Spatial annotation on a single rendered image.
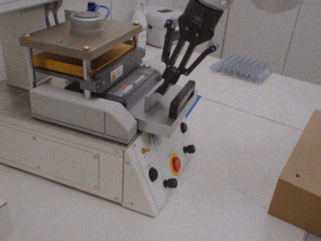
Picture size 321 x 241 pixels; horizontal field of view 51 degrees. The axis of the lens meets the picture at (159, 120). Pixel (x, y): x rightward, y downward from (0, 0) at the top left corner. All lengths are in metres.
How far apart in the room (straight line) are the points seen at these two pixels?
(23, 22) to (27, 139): 0.29
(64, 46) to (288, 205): 0.62
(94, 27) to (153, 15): 0.96
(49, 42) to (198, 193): 0.51
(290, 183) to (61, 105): 0.55
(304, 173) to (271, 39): 2.40
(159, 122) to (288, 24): 2.49
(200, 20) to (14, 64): 0.52
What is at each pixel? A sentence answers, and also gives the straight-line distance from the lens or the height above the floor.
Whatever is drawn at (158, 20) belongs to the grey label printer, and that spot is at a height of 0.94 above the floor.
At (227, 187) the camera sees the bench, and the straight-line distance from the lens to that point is 0.94.
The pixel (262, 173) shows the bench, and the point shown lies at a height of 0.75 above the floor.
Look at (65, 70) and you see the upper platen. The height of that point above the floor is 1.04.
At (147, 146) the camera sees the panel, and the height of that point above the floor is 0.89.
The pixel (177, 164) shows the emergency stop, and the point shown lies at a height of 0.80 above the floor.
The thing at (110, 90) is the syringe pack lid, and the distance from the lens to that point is 0.80.
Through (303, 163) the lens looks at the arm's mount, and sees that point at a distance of 0.90.
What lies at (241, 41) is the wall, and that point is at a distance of 3.28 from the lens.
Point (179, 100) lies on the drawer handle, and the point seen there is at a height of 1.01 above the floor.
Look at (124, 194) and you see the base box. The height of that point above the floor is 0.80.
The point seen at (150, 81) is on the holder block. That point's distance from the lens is 0.88.
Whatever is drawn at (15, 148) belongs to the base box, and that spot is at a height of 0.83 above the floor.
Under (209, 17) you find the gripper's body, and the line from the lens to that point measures 0.71.
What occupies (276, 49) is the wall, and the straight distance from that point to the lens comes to 3.20.
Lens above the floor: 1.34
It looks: 30 degrees down
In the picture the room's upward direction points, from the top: 5 degrees clockwise
